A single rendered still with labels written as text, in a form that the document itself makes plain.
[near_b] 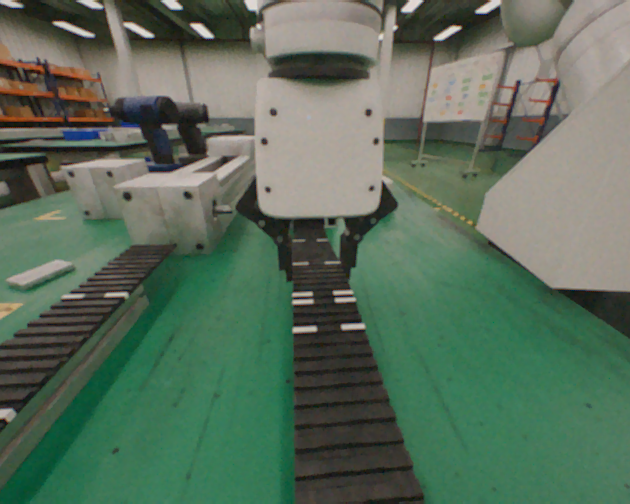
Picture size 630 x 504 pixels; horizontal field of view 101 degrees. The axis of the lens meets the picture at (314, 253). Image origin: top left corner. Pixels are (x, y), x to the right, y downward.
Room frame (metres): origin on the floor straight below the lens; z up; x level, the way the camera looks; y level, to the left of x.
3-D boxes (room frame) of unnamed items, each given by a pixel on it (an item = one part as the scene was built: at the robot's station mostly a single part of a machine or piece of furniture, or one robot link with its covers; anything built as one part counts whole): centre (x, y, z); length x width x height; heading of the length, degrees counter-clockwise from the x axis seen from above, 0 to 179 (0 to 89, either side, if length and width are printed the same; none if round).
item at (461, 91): (5.77, -2.72, 0.97); 1.51 x 0.50 x 1.95; 22
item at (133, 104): (0.72, 0.43, 0.89); 0.20 x 0.08 x 0.22; 76
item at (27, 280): (0.26, 0.32, 0.78); 0.05 x 0.03 x 0.01; 161
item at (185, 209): (0.36, 0.18, 0.83); 0.12 x 0.09 x 0.10; 94
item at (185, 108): (0.91, 0.43, 0.89); 0.20 x 0.08 x 0.22; 107
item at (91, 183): (0.52, 0.38, 0.83); 0.11 x 0.10 x 0.10; 93
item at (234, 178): (0.81, 0.23, 0.82); 0.80 x 0.10 x 0.09; 4
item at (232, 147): (0.81, 0.23, 0.87); 0.16 x 0.11 x 0.07; 4
